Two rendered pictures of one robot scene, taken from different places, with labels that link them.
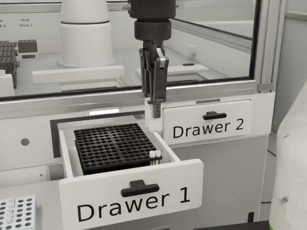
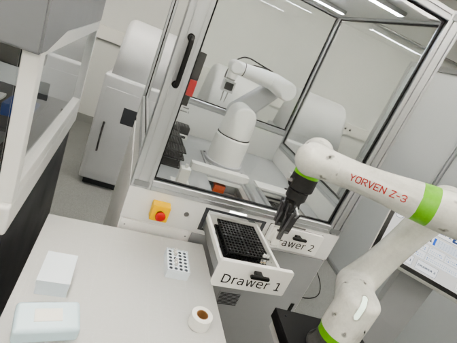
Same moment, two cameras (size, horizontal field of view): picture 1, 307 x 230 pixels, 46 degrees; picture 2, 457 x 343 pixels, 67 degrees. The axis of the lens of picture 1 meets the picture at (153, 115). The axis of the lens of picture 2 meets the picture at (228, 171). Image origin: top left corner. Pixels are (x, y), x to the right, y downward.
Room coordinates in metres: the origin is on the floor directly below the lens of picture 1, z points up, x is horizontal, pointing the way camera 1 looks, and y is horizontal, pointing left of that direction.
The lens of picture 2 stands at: (-0.40, 0.33, 1.57)
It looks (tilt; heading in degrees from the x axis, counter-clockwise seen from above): 19 degrees down; 356
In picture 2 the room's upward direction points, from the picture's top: 23 degrees clockwise
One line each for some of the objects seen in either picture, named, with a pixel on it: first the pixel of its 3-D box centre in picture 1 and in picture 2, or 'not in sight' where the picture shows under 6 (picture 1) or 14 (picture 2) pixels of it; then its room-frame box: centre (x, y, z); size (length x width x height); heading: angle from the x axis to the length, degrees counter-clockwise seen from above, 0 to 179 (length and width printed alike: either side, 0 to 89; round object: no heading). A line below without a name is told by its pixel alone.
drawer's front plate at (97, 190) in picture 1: (135, 194); (253, 277); (0.63, 0.04, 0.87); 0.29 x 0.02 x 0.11; 108
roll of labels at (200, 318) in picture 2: not in sight; (200, 319); (0.46, 0.18, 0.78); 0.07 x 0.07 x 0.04
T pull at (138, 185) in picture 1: (138, 187); (258, 275); (0.61, 0.03, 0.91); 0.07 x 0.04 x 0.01; 108
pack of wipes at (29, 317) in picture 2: not in sight; (47, 320); (0.26, 0.56, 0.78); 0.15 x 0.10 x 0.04; 118
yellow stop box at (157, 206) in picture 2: not in sight; (160, 211); (0.82, 0.44, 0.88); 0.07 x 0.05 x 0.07; 108
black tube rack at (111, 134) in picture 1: (114, 154); (239, 243); (0.82, 0.10, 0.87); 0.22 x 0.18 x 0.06; 18
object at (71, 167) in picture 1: (113, 154); (238, 243); (0.83, 0.10, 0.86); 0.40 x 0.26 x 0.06; 18
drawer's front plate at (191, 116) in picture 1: (208, 122); (293, 240); (1.03, -0.17, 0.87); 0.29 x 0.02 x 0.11; 108
